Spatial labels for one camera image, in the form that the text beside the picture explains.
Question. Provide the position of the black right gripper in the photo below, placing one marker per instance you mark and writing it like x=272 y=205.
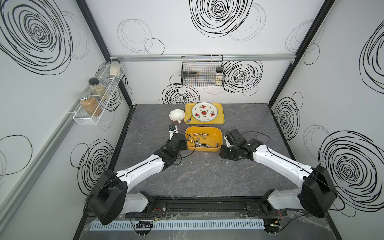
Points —
x=222 y=154

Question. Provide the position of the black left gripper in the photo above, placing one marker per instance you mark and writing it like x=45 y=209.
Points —
x=185 y=144

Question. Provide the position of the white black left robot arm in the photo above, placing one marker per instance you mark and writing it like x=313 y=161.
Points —
x=110 y=196

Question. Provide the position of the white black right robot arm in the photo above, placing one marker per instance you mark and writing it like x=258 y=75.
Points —
x=315 y=192

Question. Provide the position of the chrome socket big central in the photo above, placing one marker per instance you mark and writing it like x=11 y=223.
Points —
x=200 y=145

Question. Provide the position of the yellow plastic storage box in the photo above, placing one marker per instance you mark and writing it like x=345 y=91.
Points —
x=207 y=139

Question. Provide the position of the yellow plastic tray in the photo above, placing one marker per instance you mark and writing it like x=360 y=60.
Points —
x=191 y=120

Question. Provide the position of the orange white bowl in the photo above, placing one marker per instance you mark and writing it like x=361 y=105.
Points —
x=177 y=115

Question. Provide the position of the watermelon pattern ceramic plate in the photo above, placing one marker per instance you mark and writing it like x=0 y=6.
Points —
x=204 y=112

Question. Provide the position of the dark item in basket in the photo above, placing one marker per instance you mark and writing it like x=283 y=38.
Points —
x=190 y=74

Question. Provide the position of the white bottle in basket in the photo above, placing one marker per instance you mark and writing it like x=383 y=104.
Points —
x=219 y=76

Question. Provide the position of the spice jar brown powder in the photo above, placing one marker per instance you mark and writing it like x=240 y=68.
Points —
x=90 y=105

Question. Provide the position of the spice jar white contents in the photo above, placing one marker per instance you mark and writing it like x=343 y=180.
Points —
x=115 y=68

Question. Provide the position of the spice jar black lid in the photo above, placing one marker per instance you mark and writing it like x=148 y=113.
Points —
x=97 y=88

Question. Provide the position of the black wire wall basket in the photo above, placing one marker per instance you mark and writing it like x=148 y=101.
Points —
x=206 y=70

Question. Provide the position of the white slotted cable duct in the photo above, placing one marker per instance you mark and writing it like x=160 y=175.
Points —
x=247 y=224

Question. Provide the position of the clear acrylic wall shelf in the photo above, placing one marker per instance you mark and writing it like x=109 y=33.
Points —
x=109 y=103

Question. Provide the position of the aluminium wall rail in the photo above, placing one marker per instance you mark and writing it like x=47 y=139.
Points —
x=201 y=57

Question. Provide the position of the black corner frame post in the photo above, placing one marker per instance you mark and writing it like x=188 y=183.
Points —
x=319 y=19

